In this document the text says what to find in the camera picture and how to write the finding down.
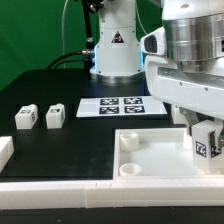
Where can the white sheet with fiducial markers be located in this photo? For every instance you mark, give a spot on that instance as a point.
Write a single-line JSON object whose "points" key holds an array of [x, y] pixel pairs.
{"points": [[120, 106]]}

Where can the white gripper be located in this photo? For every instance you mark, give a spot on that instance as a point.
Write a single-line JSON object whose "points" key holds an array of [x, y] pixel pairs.
{"points": [[199, 92]]}

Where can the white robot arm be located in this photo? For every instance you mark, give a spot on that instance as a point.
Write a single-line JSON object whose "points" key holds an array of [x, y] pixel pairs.
{"points": [[183, 60]]}

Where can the white square tabletop with sockets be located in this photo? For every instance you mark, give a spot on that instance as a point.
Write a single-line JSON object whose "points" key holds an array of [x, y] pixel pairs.
{"points": [[161, 153]]}

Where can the white left obstacle block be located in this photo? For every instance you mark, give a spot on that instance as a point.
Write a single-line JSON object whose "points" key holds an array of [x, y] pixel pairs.
{"points": [[6, 150]]}

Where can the white front obstacle rail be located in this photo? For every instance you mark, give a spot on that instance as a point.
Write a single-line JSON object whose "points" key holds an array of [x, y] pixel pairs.
{"points": [[122, 192]]}

